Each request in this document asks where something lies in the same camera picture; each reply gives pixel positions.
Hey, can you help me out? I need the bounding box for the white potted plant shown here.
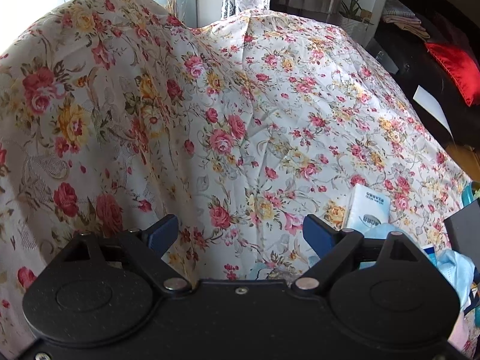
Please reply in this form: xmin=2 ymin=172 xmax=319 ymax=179
xmin=339 ymin=0 xmax=373 ymax=44

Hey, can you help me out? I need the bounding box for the folded towels stack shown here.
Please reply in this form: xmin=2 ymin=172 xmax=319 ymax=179
xmin=382 ymin=0 xmax=431 ymax=41

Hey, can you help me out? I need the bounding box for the white paper sheet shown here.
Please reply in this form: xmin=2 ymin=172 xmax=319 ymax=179
xmin=413 ymin=85 xmax=453 ymax=137

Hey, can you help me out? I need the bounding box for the floral tablecloth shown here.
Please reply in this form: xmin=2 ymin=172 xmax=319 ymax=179
xmin=1 ymin=0 xmax=469 ymax=359

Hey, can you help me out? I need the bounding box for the black leather sofa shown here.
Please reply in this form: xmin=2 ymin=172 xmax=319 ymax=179
xmin=374 ymin=0 xmax=479 ymax=149

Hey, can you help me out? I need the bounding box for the red satin cushion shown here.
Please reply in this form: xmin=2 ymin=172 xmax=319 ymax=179
xmin=425 ymin=41 xmax=479 ymax=107

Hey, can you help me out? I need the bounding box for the light blue face mask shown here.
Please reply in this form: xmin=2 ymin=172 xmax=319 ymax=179
xmin=361 ymin=223 xmax=475 ymax=311

